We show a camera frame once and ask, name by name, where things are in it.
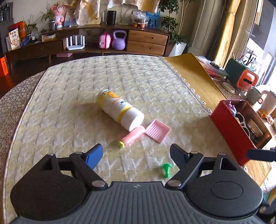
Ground green plastic toy piece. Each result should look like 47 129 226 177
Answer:
161 163 172 178

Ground white frame sunglasses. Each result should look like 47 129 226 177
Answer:
235 112 251 138

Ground pink tube with yellow cap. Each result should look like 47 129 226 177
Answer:
118 126 145 148

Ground purple toy figure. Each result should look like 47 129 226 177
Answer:
225 101 237 117

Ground red metal storage box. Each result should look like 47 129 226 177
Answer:
210 99 272 166

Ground pink ridged soap tray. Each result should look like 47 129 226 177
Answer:
145 119 171 143

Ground orange snack wrapper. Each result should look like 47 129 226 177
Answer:
258 109 274 125

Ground white electric kettle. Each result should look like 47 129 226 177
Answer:
260 90 276 115

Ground white and yellow bottle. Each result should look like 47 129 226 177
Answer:
96 89 145 132

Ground grey ceramic mug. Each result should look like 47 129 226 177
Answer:
246 86 263 105

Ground cream quilted table mat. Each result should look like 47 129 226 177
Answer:
3 55 231 223

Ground clear drinking glass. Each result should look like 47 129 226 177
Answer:
239 82 251 98

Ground white round lid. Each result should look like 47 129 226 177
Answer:
222 82 235 94

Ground stack of colourful folders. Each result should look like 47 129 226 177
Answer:
196 56 229 79

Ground white wifi router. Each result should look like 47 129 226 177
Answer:
66 35 85 51

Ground purple kettlebell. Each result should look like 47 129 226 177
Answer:
111 30 127 50

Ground pink toy case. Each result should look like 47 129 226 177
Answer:
99 32 112 49

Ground wooden tv cabinet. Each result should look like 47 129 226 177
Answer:
5 25 168 64

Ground orange shopping bag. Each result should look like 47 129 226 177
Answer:
0 57 8 77

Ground potted green tree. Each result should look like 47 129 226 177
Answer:
159 0 192 57

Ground black cylindrical speaker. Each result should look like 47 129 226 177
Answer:
106 10 116 25

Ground pink plush doll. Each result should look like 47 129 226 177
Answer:
51 2 66 28

